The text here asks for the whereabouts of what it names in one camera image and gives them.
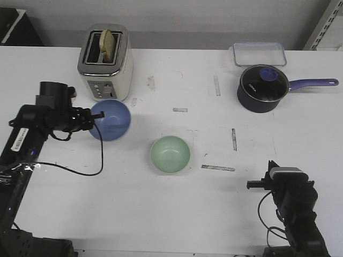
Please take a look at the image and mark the clear plastic food container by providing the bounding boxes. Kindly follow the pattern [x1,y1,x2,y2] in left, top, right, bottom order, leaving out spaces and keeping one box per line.
[231,42,287,67]

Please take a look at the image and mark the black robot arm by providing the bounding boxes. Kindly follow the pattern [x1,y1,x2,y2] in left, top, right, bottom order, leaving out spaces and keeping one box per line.
[1,104,105,256]
[247,160,329,256]

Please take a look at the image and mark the glass pot lid blue knob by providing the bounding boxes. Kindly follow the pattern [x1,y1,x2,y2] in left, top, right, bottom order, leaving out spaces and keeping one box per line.
[240,65,289,102]

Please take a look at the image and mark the blue bowl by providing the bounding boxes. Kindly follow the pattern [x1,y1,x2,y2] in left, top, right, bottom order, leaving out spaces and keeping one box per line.
[91,99,131,141]

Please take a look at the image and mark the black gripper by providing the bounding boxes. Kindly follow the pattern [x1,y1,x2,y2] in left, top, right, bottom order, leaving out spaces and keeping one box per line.
[247,160,284,191]
[45,107,105,132]

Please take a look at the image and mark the dark blue saucepan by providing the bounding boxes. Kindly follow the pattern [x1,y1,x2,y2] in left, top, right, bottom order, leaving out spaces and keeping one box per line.
[237,76,339,113]

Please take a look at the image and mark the green bowl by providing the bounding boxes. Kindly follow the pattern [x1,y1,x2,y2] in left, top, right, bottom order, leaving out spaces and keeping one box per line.
[150,135,191,173]

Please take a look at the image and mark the cream and chrome toaster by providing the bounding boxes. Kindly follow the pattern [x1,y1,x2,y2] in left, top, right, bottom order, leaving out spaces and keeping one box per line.
[77,24,133,101]

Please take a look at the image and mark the white slotted shelf upright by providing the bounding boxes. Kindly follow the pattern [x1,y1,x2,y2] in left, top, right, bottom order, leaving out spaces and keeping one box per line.
[302,1,342,51]

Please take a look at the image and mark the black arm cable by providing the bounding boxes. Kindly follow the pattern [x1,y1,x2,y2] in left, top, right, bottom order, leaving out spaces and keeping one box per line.
[32,122,105,177]
[257,190,289,248]

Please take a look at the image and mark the toast slice in toaster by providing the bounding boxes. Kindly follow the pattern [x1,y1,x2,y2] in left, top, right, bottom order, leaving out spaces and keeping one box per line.
[99,29,115,63]

